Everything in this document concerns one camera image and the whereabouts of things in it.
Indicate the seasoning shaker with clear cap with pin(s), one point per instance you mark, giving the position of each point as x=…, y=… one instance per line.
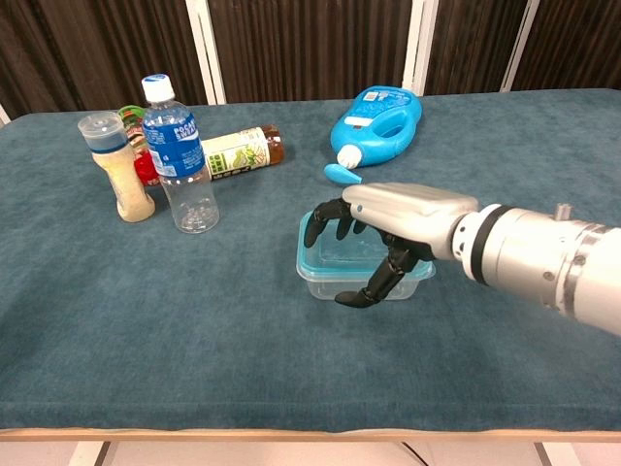
x=128, y=189

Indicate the white partition frame post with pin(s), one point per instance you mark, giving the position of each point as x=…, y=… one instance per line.
x=206, y=53
x=417, y=48
x=4, y=116
x=519, y=48

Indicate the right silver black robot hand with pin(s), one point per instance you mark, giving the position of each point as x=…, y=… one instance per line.
x=407, y=213

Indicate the translucent blue container lid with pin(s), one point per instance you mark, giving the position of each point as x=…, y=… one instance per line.
x=339, y=257

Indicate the brown tea bottle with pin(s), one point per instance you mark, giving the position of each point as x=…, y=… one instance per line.
x=238, y=153

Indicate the teal table cloth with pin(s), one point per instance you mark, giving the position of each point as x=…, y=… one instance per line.
x=145, y=315

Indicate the clear bottle with blue label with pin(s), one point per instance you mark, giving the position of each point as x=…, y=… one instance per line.
x=175, y=145

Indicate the white table leg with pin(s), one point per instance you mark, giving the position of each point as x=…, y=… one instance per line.
x=87, y=454
x=558, y=455

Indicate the clear plastic food container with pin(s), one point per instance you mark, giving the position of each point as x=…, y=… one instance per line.
x=325, y=290

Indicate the blue detergent pump bottle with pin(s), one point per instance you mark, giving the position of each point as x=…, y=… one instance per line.
x=351, y=137

